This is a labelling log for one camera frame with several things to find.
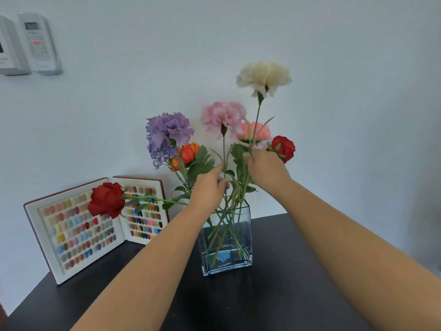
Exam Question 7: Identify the person's left hand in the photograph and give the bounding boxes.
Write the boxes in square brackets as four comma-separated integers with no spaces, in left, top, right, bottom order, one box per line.
[188,165,231,218]

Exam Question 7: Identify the person's right hand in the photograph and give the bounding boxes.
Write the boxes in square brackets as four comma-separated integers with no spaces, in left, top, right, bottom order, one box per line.
[243,149,294,197]

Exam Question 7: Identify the cream artificial carnation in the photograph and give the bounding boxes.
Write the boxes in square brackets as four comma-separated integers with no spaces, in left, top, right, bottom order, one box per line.
[236,61,293,155]

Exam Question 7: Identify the large red artificial rose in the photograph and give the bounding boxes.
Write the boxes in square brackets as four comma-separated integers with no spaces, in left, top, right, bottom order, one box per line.
[88,182,189,220]

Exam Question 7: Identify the person's right forearm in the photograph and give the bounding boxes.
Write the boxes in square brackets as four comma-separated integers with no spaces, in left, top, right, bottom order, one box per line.
[272,178,441,331]

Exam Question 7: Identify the person's left forearm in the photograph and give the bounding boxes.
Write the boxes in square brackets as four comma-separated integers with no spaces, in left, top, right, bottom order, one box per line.
[71,203,217,331]

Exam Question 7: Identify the green artificial leaf cluster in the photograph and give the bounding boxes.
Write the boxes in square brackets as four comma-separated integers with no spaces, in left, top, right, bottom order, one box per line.
[187,145,216,187]

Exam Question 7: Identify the salmon artificial carnation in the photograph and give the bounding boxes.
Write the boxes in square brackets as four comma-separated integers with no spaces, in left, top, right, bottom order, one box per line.
[237,121,271,144]

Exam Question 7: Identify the small red artificial rose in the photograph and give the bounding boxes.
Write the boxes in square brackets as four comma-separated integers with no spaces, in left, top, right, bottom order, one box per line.
[267,135,296,164]

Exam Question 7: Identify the orange artificial flower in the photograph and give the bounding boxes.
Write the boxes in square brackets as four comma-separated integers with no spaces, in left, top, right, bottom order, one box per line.
[168,142,201,172]

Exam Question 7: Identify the pink artificial carnation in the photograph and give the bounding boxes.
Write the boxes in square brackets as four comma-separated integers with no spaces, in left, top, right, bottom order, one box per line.
[200,101,247,177]

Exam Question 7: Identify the square clear glass vase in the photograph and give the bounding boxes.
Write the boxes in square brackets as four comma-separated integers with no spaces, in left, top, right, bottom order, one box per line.
[197,199,253,277]

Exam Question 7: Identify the lavender artificial flower sprig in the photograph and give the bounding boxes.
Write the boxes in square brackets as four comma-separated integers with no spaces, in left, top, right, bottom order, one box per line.
[148,137,178,170]

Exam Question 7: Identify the purple artificial carnation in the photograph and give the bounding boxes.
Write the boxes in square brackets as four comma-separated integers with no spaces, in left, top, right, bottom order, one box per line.
[145,112,195,183]

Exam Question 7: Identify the nail colour sample book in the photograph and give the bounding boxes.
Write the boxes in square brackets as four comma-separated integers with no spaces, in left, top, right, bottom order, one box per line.
[23,175,170,285]

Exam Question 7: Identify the white air conditioner remote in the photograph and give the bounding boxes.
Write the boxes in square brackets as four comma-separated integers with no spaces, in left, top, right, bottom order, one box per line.
[17,12,63,76]

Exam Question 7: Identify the white wall controller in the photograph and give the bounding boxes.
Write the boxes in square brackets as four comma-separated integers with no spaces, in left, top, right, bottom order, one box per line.
[0,15,32,76]

